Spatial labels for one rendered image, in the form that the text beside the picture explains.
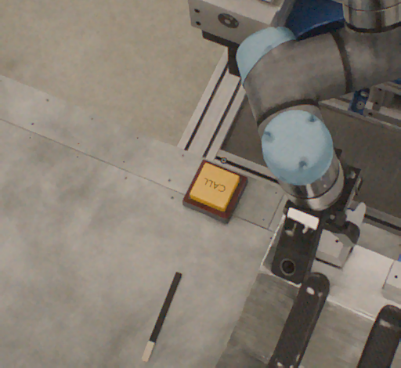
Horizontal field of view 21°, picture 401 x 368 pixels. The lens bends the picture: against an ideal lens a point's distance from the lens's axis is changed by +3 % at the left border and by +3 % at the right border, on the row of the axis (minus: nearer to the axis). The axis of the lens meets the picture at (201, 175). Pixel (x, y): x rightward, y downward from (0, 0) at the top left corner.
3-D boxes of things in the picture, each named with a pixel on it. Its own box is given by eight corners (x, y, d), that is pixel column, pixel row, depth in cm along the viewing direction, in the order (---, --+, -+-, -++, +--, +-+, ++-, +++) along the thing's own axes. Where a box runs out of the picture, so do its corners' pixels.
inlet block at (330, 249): (343, 174, 157) (339, 162, 152) (377, 185, 155) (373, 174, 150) (309, 254, 154) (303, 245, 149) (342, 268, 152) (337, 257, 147)
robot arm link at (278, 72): (319, 40, 132) (347, 117, 128) (231, 66, 132) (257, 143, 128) (323, 5, 125) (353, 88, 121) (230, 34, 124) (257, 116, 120)
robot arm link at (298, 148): (314, 90, 118) (338, 157, 115) (326, 124, 129) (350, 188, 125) (247, 115, 119) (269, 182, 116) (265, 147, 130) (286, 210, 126)
